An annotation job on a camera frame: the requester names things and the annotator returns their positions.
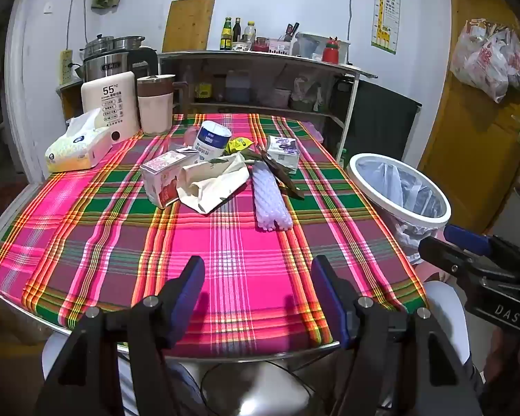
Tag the hanging plastic bags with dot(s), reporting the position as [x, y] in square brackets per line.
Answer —
[485, 60]

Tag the yellow power strip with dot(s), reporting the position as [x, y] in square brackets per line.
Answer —
[66, 67]

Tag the pink jug brown lid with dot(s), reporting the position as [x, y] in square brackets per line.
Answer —
[155, 112]

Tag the brown snack wrapper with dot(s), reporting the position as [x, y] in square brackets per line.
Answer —
[281, 177]

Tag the pink milk carton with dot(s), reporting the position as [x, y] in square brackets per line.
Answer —
[160, 182]

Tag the dark sauce bottle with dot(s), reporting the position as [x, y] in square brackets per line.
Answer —
[237, 32]

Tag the giraffe wall poster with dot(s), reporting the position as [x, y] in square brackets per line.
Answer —
[385, 13]

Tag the steel electric cooker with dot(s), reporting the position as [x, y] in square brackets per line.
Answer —
[108, 67]

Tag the green glass sauce bottle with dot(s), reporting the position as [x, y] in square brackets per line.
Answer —
[225, 37]

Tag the wooden cutting board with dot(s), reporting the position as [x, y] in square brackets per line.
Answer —
[188, 26]

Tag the yellow snack wrapper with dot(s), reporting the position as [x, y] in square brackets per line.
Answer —
[238, 145]

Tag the yellow-label shelf bottle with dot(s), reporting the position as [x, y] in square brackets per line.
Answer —
[203, 92]

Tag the white kitchen shelf unit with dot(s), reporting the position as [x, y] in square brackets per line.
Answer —
[260, 57]

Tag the pink rectangular box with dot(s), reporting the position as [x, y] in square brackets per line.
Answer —
[280, 47]

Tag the clear plastic storage container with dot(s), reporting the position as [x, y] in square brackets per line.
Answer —
[310, 45]

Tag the white lined waste bin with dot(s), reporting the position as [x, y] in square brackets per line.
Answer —
[398, 190]

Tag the black cabinet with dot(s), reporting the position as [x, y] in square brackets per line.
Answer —
[381, 125]

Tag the pink-lidded storage box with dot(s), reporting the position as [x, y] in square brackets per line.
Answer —
[315, 132]

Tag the crumpled shelf plastic bag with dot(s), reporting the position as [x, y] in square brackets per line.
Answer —
[307, 93]

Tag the white blue yogurt cup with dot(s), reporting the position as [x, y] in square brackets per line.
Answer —
[212, 138]

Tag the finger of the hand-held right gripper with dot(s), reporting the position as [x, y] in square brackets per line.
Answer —
[468, 240]
[442, 255]

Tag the pink shelf container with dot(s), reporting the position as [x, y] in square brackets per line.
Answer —
[281, 99]

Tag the soft tissue pack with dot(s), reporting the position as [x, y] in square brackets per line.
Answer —
[76, 147]

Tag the cream paper bag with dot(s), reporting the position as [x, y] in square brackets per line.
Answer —
[216, 182]

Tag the knives in holder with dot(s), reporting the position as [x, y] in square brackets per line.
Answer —
[291, 31]

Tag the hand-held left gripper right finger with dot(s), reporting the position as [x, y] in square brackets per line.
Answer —
[329, 303]

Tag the white patterned bowl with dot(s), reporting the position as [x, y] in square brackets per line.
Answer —
[241, 47]

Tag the red bowl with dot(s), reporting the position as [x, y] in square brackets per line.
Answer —
[260, 46]

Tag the yellow wooden door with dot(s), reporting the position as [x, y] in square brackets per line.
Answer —
[472, 138]

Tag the purple milk carton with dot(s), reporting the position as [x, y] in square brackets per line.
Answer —
[284, 154]

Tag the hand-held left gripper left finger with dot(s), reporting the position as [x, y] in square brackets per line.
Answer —
[190, 286]

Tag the pink green plaid tablecloth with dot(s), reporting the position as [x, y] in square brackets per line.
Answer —
[242, 260]

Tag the clear yellow-capped bottle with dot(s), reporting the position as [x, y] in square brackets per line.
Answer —
[250, 32]

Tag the red water bottle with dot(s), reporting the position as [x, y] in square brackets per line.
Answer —
[330, 52]

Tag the white boxy water warmer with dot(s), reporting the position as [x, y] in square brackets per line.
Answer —
[112, 99]

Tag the white foam net sleeve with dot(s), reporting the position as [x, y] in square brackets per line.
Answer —
[271, 199]

